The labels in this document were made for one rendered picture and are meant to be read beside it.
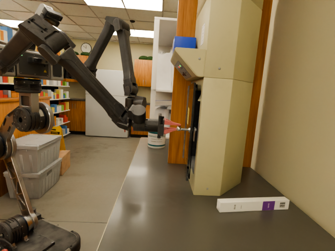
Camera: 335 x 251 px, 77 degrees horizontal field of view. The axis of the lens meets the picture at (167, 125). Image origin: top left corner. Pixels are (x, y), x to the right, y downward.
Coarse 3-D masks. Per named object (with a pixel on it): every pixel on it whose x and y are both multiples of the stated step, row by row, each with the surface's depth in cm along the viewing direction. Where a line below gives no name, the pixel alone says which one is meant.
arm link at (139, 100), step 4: (128, 88) 120; (128, 92) 120; (132, 96) 120; (136, 96) 120; (140, 96) 121; (136, 100) 120; (140, 100) 119; (144, 100) 120; (136, 104) 119; (140, 104) 118; (144, 104) 121
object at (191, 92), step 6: (192, 84) 85; (192, 90) 83; (192, 96) 81; (192, 102) 80; (192, 108) 81; (192, 114) 81; (186, 120) 108; (192, 120) 81; (186, 126) 104; (186, 132) 101; (186, 138) 98; (186, 144) 96; (186, 150) 93; (186, 156) 91; (186, 162) 88; (186, 168) 86; (186, 174) 85; (186, 180) 86
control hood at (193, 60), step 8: (176, 48) 76; (184, 48) 76; (192, 48) 77; (176, 56) 83; (184, 56) 77; (192, 56) 77; (200, 56) 77; (184, 64) 81; (192, 64) 77; (200, 64) 77; (192, 72) 79; (200, 72) 78; (192, 80) 103
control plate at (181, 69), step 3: (177, 63) 92; (177, 66) 98; (177, 69) 105; (180, 69) 97; (183, 69) 90; (180, 72) 104; (183, 72) 96; (186, 75) 95; (189, 75) 89; (186, 78) 102
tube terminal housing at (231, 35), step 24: (216, 0) 74; (240, 0) 74; (216, 24) 75; (240, 24) 76; (216, 48) 77; (240, 48) 79; (216, 72) 78; (240, 72) 82; (216, 96) 80; (240, 96) 86; (216, 120) 81; (240, 120) 89; (216, 144) 83; (240, 144) 94; (216, 168) 84; (240, 168) 98; (216, 192) 86
